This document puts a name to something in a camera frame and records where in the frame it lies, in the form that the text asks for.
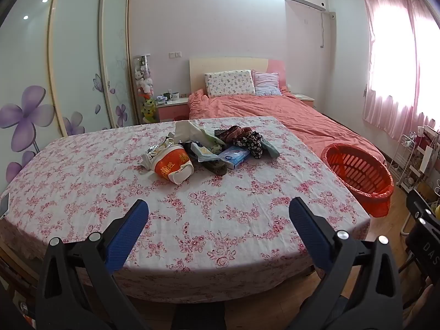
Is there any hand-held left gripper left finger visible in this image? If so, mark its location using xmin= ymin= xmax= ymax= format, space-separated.
xmin=36 ymin=199 xmax=149 ymax=330

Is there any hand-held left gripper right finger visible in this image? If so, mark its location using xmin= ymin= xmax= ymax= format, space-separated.
xmin=289 ymin=197 xmax=403 ymax=330

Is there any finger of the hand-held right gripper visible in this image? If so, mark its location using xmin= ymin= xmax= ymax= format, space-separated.
xmin=406 ymin=189 xmax=440 ymax=222

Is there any orange plastic basket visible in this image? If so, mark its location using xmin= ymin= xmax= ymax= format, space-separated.
xmin=320 ymin=142 xmax=395 ymax=218

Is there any orange white instant noodle cup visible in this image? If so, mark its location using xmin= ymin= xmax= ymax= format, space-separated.
xmin=153 ymin=144 xmax=195 ymax=185

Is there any silver foil wrapper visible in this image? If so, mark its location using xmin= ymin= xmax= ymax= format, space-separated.
xmin=142 ymin=133 xmax=177 ymax=171

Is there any grey green sock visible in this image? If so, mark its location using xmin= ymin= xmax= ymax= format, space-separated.
xmin=261 ymin=137 xmax=281 ymax=161

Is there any black floral sock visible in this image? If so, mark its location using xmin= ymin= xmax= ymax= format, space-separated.
xmin=234 ymin=131 xmax=264 ymax=160

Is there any blue tissue packet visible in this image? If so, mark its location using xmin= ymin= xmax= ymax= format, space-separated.
xmin=218 ymin=146 xmax=251 ymax=170

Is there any light blue floral packet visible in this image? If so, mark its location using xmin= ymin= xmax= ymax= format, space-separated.
xmin=190 ymin=142 xmax=223 ymax=163

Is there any white tissue paper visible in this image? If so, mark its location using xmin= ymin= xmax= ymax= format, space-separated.
xmin=174 ymin=120 xmax=204 ymax=145

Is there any reddish brown striped cloth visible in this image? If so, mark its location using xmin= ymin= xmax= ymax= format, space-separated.
xmin=220 ymin=125 xmax=254 ymax=145

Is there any light green cloth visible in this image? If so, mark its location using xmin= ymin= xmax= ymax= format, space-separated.
xmin=192 ymin=127 xmax=225 ymax=149

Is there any pink floral tablecloth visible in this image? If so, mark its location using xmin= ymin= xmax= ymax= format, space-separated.
xmin=0 ymin=116 xmax=371 ymax=305

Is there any bed with salmon duvet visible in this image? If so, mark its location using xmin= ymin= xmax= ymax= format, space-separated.
xmin=188 ymin=87 xmax=390 ymax=167

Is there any smartphone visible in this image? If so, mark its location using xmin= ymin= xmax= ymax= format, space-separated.
xmin=0 ymin=192 xmax=11 ymax=219

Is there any pink white nightstand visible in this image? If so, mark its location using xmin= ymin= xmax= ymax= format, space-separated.
xmin=291 ymin=93 xmax=316 ymax=111
xmin=156 ymin=97 xmax=190 ymax=123

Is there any pink curtain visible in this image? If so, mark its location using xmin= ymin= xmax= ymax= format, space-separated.
xmin=362 ymin=0 xmax=440 ymax=139

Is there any clear tube of plush toys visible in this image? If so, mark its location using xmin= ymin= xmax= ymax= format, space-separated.
xmin=133 ymin=54 xmax=154 ymax=125

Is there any pink striped pillow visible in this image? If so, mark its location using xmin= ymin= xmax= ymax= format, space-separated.
xmin=252 ymin=70 xmax=283 ymax=96

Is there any floral print pillow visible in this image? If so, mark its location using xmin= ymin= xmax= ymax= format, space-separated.
xmin=204 ymin=70 xmax=256 ymax=98

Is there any wardrobe with flower print doors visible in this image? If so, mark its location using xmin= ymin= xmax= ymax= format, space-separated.
xmin=0 ymin=0 xmax=136 ymax=184

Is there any cream pink headboard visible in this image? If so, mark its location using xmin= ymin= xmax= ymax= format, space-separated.
xmin=189 ymin=57 xmax=287 ymax=94

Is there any white wire rack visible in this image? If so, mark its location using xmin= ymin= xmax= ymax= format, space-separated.
xmin=388 ymin=131 xmax=428 ymax=190

